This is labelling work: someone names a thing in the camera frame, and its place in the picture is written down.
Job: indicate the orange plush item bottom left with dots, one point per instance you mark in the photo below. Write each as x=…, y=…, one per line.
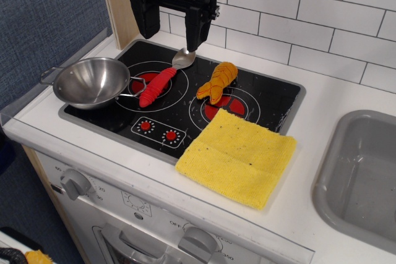
x=37, y=257

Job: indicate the yellow knitted cloth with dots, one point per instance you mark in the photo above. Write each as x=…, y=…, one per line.
x=237, y=159

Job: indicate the grey left oven knob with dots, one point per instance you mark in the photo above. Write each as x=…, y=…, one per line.
x=74, y=183

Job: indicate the stainless steel pot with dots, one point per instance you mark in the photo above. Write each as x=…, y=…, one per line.
x=92, y=83

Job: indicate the grey right oven knob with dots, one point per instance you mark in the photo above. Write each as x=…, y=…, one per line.
x=198, y=244

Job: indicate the black toy stove top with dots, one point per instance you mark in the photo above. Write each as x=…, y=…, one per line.
x=168, y=126

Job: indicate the red handled metal spoon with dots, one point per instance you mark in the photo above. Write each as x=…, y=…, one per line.
x=182, y=59

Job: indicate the white toy oven front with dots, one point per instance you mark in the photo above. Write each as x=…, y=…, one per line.
x=114, y=226

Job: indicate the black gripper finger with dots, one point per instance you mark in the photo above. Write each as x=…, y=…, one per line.
x=147, y=16
x=197, y=22

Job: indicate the wooden side panel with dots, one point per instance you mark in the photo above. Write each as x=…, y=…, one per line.
x=123, y=22

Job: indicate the grey plastic sink basin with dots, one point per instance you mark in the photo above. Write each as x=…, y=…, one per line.
x=354, y=192

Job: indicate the grey oven knob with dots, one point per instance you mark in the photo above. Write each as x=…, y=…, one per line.
x=198, y=244
x=74, y=183

